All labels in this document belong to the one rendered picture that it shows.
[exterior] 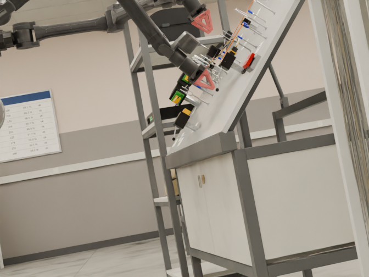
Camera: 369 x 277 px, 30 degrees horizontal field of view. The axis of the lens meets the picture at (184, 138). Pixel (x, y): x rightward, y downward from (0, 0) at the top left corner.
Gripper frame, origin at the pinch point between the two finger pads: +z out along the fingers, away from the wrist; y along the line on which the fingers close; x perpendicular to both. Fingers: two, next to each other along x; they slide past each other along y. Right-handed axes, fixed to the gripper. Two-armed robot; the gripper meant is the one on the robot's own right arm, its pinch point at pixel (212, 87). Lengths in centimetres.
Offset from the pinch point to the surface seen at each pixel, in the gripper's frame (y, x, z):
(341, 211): -28, 9, 60
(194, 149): 13.7, 21.1, 11.1
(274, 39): -25.2, -22.1, 4.2
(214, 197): 11.5, 31.1, 29.0
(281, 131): 89, -22, 49
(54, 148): 767, 79, -66
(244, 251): -20, 41, 43
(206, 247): 43, 48, 46
